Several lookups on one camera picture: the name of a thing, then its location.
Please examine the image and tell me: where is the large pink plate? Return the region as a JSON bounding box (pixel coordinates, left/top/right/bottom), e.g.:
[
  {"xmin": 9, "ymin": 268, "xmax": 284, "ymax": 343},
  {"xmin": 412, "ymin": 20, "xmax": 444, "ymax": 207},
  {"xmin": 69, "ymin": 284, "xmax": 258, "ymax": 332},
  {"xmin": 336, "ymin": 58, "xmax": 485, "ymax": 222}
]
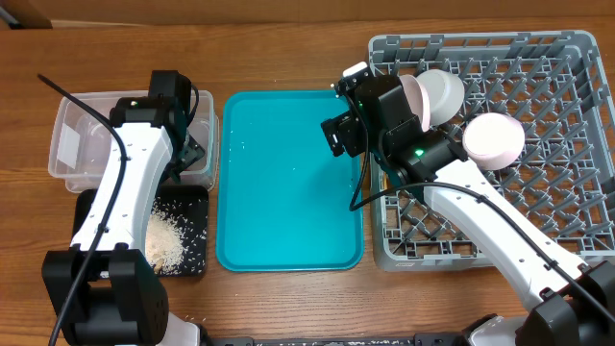
[{"xmin": 400, "ymin": 74, "xmax": 431, "ymax": 132}]

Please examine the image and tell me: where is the rice food waste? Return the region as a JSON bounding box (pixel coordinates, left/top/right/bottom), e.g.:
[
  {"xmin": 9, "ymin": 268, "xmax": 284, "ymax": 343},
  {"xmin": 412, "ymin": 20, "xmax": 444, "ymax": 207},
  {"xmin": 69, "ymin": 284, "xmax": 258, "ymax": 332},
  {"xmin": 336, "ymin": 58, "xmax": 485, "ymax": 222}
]
[{"xmin": 145, "ymin": 194, "xmax": 209, "ymax": 277}]

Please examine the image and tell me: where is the grey bowl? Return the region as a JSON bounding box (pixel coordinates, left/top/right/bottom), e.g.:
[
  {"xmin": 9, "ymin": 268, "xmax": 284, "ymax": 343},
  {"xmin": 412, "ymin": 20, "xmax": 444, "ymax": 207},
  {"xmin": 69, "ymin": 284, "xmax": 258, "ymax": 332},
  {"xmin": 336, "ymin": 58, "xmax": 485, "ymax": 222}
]
[{"xmin": 417, "ymin": 69, "xmax": 465, "ymax": 126}]

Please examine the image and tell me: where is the small pink plate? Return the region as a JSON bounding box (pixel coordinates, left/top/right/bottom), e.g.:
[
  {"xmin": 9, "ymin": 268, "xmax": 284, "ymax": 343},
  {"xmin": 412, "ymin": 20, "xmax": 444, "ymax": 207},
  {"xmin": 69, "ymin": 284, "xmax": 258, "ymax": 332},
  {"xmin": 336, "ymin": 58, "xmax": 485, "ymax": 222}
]
[{"xmin": 462, "ymin": 112, "xmax": 525, "ymax": 170}]

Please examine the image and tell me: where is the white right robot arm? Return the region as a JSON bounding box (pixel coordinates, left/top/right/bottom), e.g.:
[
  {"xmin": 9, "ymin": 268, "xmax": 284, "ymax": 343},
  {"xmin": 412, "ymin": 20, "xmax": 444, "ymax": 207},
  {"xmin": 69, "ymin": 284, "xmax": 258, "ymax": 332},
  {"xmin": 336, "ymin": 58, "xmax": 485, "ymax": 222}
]
[{"xmin": 321, "ymin": 62, "xmax": 614, "ymax": 346}]

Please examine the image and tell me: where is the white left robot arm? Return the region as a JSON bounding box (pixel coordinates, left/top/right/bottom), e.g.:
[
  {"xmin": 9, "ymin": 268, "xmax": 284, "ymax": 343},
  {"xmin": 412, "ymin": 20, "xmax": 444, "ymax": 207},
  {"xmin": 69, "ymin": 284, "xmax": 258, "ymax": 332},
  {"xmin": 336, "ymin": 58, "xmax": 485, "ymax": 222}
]
[{"xmin": 41, "ymin": 70, "xmax": 207, "ymax": 345}]

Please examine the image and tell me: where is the grey dishwasher rack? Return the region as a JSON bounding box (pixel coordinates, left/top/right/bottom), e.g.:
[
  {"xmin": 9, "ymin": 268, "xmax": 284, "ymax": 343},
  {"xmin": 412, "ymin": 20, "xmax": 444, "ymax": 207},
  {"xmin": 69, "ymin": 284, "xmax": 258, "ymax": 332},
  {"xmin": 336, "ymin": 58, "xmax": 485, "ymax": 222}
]
[{"xmin": 368, "ymin": 31, "xmax": 614, "ymax": 265}]

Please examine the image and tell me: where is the black tray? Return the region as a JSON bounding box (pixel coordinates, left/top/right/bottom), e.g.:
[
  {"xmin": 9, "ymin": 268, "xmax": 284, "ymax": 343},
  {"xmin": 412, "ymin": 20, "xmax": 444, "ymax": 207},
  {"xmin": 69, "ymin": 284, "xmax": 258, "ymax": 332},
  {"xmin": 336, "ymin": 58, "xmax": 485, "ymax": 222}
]
[{"xmin": 89, "ymin": 185, "xmax": 209, "ymax": 279}]

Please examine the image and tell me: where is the teal serving tray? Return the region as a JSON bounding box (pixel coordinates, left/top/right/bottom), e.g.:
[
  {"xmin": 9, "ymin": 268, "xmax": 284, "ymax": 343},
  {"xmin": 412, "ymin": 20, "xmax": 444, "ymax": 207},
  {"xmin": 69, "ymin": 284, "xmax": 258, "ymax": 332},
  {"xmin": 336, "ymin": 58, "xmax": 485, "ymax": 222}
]
[{"xmin": 215, "ymin": 90, "xmax": 364, "ymax": 272}]

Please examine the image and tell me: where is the clear plastic bin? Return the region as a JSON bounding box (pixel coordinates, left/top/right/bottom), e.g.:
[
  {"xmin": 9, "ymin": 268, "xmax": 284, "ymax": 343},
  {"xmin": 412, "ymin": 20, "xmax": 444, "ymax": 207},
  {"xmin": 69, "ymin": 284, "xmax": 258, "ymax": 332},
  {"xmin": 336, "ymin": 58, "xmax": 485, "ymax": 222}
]
[{"xmin": 48, "ymin": 90, "xmax": 219, "ymax": 193}]

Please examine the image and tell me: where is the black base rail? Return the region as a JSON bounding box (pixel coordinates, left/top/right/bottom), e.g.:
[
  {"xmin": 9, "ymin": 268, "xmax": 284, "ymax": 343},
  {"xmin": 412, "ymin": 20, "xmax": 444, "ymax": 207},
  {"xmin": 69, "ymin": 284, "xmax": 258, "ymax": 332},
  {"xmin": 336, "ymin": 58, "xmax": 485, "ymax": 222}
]
[{"xmin": 201, "ymin": 327, "xmax": 471, "ymax": 346}]

